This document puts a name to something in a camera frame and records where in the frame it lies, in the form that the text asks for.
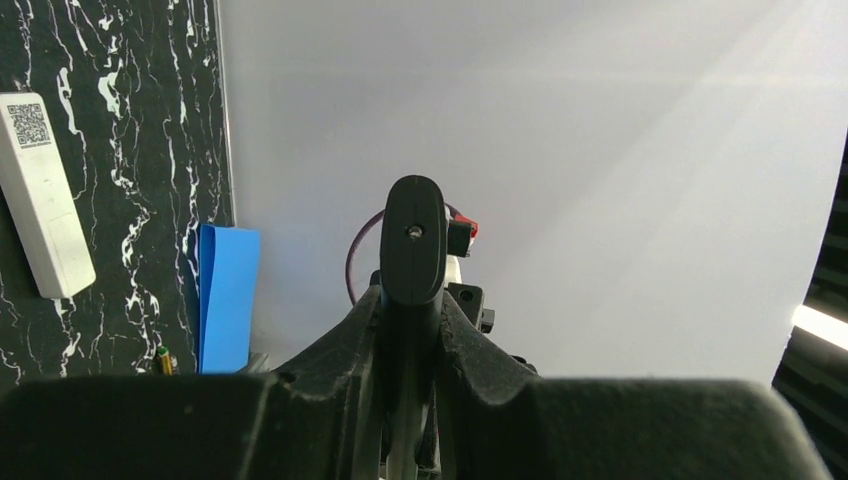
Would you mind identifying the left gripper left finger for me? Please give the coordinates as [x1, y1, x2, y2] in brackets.
[1, 287, 382, 479]

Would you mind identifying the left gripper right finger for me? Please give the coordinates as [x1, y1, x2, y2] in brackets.
[435, 297, 829, 479]

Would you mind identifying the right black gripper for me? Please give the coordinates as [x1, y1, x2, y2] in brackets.
[447, 283, 495, 334]

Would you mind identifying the black remote control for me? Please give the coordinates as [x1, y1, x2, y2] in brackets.
[378, 175, 447, 479]

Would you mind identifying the white remote control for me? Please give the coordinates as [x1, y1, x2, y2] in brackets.
[1, 92, 96, 299]

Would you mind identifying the orange black battery right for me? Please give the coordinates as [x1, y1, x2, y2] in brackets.
[155, 345, 179, 376]

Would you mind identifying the blue sheet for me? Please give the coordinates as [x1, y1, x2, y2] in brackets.
[198, 224, 260, 374]

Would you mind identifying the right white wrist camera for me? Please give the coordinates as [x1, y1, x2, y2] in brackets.
[443, 212, 479, 287]

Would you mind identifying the aluminium rail frame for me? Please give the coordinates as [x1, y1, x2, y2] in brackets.
[241, 352, 272, 374]

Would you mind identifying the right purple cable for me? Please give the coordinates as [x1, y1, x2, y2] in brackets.
[344, 202, 465, 307]

